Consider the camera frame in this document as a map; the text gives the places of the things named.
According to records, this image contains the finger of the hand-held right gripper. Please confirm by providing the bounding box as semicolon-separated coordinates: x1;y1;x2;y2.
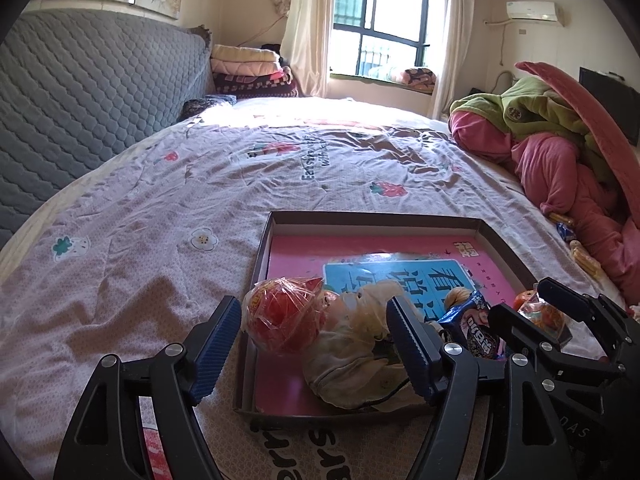
537;277;640;356
487;302;621;381

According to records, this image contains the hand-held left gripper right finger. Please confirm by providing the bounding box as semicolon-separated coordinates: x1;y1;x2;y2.
385;295;576;480

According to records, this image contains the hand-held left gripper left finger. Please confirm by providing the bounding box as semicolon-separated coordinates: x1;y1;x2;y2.
52;295;243;480

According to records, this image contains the plastic-wrapped toy egg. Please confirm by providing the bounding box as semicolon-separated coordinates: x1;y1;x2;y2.
517;287;573;343
241;277;326;357

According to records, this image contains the blue cookie packet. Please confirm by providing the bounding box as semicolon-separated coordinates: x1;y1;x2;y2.
436;291;507;361

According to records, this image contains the sheer drawstring pouch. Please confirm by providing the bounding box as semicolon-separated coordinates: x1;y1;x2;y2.
301;280;428;409

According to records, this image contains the grey cardboard box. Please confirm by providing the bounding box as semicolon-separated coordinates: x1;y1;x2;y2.
234;211;588;417

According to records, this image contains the yellow snack packet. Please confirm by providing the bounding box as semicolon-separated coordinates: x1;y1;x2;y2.
570;240;603;276

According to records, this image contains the pink clothing pile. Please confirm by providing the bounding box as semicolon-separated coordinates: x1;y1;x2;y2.
447;107;640;301

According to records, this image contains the strawberry printed bed sheet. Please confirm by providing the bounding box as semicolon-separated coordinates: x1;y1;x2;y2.
0;95;640;480

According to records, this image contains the pink velvet cover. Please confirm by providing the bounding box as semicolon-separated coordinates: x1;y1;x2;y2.
515;61;640;221

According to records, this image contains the green garment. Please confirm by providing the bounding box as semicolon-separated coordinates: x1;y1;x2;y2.
450;76;616;186

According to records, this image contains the black television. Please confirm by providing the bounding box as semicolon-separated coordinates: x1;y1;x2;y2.
579;66;640;148

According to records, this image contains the dark cloth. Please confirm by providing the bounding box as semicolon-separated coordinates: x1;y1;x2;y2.
182;94;236;118

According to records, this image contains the patterned cushion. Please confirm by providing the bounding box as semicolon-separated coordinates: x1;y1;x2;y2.
402;66;437;92

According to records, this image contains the dark patterned folded blanket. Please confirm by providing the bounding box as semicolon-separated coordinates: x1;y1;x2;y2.
212;71;301;100

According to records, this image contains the cream curtain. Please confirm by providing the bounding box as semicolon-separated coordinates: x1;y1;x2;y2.
272;0;341;101
430;0;476;121

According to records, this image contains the grey quilted headboard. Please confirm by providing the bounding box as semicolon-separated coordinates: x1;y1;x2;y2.
0;7;216;251

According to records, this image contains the pink folded blanket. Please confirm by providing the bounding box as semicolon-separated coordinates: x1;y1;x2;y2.
210;60;286;77

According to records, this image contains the white air conditioner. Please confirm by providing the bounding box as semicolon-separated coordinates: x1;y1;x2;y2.
505;0;566;27

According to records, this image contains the cream folded blanket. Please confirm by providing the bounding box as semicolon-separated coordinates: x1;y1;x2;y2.
210;44;281;63

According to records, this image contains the window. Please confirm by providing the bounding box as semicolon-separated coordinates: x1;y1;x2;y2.
330;0;436;81

